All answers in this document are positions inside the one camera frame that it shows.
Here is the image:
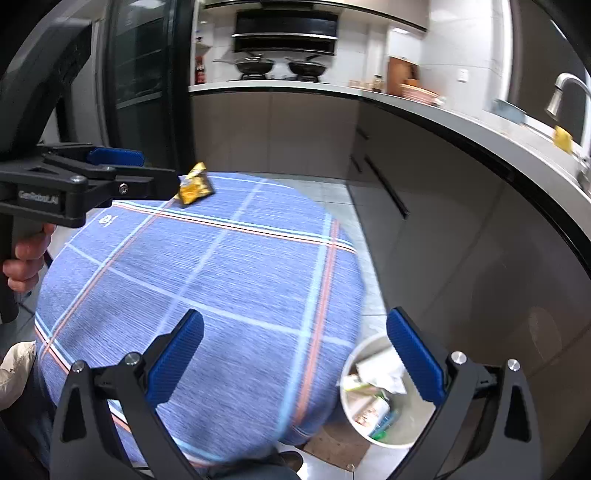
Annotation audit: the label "tan snack packet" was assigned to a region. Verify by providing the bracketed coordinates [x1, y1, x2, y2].
[353, 394, 392, 429]

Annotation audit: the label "person's left hand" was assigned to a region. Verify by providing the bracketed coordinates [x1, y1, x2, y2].
[2, 224, 57, 294]

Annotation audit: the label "black wok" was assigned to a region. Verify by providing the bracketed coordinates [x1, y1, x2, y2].
[212, 53, 276, 79]
[283, 54, 331, 80]

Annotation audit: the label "brown cardboard sheet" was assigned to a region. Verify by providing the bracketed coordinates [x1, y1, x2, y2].
[304, 424, 371, 468]

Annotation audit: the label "black glass door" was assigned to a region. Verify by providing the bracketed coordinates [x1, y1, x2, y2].
[91, 0, 195, 186]

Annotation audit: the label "blue dish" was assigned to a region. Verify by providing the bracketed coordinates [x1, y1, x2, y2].
[491, 98, 528, 123]

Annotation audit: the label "yellow snack packet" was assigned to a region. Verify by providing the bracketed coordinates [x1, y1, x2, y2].
[177, 161, 216, 206]

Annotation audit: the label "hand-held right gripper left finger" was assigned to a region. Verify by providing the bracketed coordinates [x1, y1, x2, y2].
[48, 308, 206, 480]

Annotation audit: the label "chrome kitchen faucet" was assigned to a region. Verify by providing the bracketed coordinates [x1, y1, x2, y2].
[545, 72, 591, 158]

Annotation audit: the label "grey kitchen cabinet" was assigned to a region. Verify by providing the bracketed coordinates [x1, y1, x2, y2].
[189, 90, 591, 416]

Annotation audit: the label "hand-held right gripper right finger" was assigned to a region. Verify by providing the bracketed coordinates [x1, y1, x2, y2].
[386, 306, 543, 480]

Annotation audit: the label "wooden cutting board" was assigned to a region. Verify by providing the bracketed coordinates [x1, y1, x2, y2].
[387, 56, 419, 96]

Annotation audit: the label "printed paper leaflet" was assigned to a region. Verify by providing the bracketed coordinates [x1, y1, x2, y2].
[355, 351, 407, 394]

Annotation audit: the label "white medicine box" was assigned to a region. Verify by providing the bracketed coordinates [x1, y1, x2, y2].
[342, 375, 377, 395]

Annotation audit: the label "yellow sponge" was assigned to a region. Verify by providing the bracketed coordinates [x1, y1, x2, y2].
[553, 125, 574, 153]

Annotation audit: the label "black range hood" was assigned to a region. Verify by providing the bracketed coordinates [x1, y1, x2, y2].
[231, 10, 341, 55]

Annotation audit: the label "person's brown shoe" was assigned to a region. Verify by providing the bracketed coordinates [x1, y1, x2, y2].
[276, 450, 304, 472]

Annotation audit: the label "blue plaid tablecloth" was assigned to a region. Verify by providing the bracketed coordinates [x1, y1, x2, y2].
[34, 172, 365, 468]

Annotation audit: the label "long black cabinet handle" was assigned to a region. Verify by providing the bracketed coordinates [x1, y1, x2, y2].
[364, 156, 410, 219]

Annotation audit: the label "stack of pink plates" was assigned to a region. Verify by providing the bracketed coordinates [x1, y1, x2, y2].
[400, 83, 442, 105]

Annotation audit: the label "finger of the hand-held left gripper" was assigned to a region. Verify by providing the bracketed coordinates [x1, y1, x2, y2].
[39, 143, 145, 168]
[41, 154, 180, 195]

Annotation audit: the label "white plastic bucket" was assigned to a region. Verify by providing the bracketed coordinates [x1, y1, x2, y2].
[339, 332, 445, 451]

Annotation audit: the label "green and white packet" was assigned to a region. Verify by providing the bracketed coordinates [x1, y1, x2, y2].
[369, 410, 399, 439]

